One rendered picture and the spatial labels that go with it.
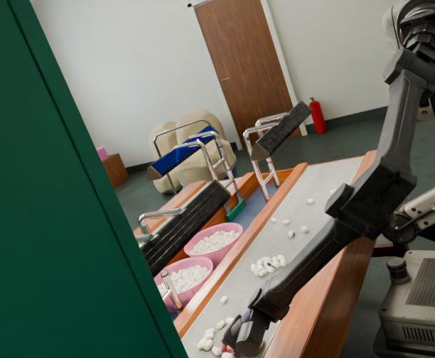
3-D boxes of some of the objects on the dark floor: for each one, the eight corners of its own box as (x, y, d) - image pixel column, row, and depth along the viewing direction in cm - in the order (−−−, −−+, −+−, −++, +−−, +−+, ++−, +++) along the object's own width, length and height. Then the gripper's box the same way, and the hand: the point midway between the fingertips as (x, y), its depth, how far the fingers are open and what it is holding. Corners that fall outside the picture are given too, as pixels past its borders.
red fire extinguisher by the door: (329, 128, 593) (318, 92, 579) (326, 133, 578) (315, 96, 564) (318, 131, 600) (308, 95, 586) (315, 136, 585) (304, 99, 571)
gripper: (254, 345, 111) (225, 373, 120) (268, 318, 120) (241, 347, 128) (232, 327, 112) (205, 356, 121) (247, 302, 121) (222, 331, 129)
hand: (225, 350), depth 124 cm, fingers closed
